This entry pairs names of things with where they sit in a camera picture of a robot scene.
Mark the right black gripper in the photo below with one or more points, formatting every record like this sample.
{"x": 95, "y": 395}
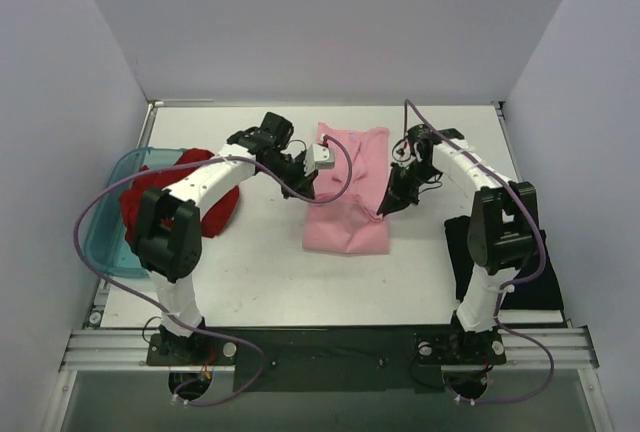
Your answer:
{"x": 405, "y": 180}

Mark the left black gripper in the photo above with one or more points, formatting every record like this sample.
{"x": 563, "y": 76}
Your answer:
{"x": 301, "y": 180}

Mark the pink t shirt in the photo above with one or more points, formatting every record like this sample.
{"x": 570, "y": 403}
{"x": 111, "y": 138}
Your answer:
{"x": 351, "y": 225}

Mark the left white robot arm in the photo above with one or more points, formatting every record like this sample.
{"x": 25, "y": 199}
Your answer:
{"x": 167, "y": 236}

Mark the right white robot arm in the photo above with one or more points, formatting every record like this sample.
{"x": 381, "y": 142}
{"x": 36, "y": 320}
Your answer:
{"x": 503, "y": 233}

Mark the red t shirt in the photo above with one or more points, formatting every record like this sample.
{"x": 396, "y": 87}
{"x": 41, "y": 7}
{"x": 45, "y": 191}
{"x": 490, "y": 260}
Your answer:
{"x": 213, "y": 222}

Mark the teal plastic bin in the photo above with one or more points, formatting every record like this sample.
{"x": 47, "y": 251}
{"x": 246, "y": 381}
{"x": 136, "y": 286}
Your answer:
{"x": 105, "y": 245}

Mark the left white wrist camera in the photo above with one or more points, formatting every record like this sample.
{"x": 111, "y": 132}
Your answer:
{"x": 318, "y": 157}

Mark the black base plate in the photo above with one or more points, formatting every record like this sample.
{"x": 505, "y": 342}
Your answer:
{"x": 333, "y": 359}

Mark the aluminium rail frame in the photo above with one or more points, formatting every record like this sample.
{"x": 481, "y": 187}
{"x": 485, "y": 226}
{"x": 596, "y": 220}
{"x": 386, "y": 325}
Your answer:
{"x": 125, "y": 350}

